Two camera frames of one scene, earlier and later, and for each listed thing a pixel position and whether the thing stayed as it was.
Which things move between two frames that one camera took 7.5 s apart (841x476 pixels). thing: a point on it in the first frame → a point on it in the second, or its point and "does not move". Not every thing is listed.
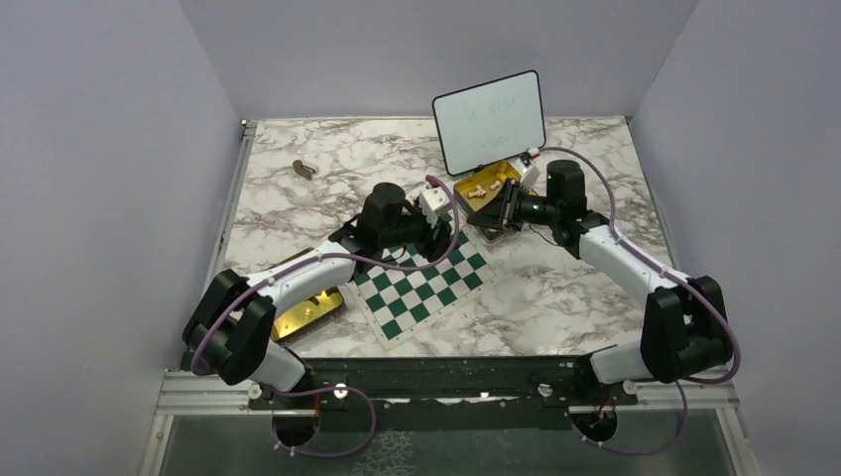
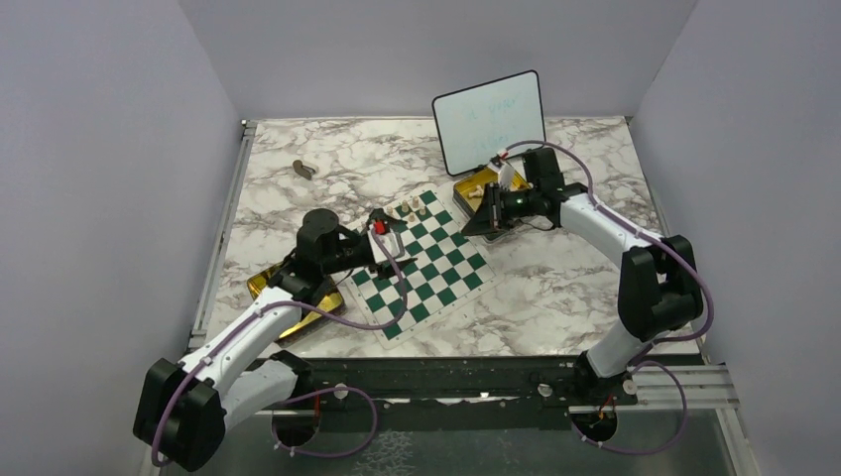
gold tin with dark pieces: (327, 306) does not move
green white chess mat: (398, 300) does not move
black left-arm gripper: (430, 248) → (386, 270)
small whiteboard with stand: (490, 122) does not move
